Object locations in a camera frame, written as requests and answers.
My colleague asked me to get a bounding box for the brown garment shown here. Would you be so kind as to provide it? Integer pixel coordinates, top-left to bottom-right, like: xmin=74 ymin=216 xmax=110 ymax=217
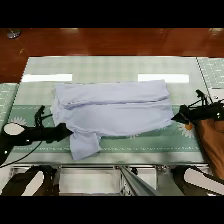
xmin=193 ymin=118 xmax=224 ymax=181

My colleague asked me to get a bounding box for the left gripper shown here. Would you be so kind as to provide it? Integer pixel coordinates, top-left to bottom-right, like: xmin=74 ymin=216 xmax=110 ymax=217
xmin=46 ymin=122 xmax=74 ymax=144

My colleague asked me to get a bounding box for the light blue shirt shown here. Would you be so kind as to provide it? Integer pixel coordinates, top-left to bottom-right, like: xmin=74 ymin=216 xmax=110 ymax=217
xmin=49 ymin=79 xmax=175 ymax=161

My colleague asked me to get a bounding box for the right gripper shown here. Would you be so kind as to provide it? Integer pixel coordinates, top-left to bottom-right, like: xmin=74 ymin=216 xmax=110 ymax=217
xmin=170 ymin=104 xmax=195 ymax=125

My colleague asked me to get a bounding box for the silver frame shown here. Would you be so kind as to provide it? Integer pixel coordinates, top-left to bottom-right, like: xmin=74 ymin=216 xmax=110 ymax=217
xmin=0 ymin=162 xmax=224 ymax=197

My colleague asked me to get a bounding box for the black cable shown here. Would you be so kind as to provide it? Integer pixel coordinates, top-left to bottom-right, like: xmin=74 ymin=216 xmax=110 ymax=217
xmin=0 ymin=139 xmax=44 ymax=168

